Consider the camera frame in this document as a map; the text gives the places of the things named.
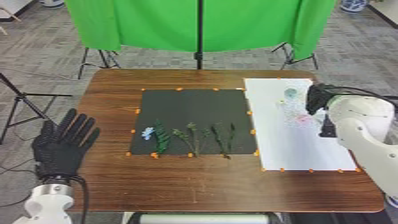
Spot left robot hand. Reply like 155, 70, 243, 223
30, 107, 103, 183

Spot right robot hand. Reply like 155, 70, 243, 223
304, 82, 341, 116

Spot blue flower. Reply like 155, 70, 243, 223
139, 126, 158, 141
281, 87, 302, 101

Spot black stand legs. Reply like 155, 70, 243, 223
76, 46, 123, 80
270, 41, 322, 71

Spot black tripod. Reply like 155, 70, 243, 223
0, 72, 75, 145

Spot white sheet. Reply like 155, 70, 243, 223
242, 77, 364, 173

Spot dark mat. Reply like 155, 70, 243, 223
126, 88, 261, 157

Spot black stand pole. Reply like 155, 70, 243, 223
194, 0, 206, 71

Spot blue and white vase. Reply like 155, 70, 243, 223
339, 0, 371, 14
39, 0, 66, 9

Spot pale grey bar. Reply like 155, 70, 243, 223
137, 213, 272, 224

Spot black cable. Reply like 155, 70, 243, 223
323, 85, 398, 102

